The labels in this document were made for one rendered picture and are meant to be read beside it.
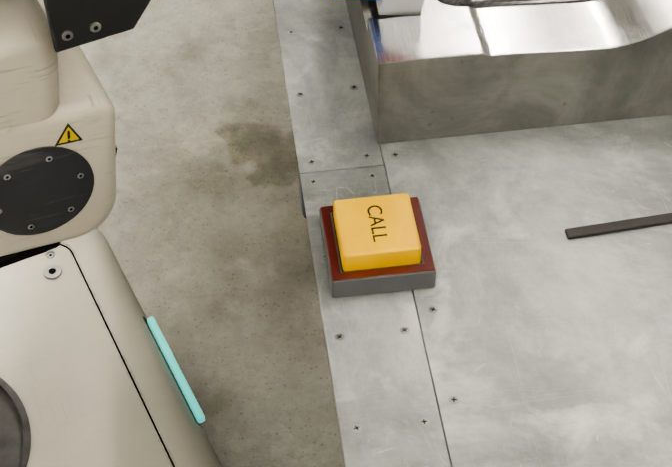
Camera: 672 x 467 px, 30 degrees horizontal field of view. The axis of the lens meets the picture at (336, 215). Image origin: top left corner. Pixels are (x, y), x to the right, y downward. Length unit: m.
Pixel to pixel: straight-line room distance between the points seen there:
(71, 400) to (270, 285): 0.55
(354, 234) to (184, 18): 1.64
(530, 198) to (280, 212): 1.13
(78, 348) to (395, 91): 0.72
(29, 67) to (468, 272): 0.41
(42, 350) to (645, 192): 0.86
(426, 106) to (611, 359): 0.27
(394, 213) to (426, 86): 0.13
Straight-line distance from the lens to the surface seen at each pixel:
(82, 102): 1.14
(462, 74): 1.04
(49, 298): 1.69
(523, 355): 0.93
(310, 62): 1.16
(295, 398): 1.89
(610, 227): 1.02
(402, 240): 0.95
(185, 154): 2.25
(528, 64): 1.05
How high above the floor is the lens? 1.54
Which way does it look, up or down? 46 degrees down
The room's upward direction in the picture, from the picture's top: 1 degrees counter-clockwise
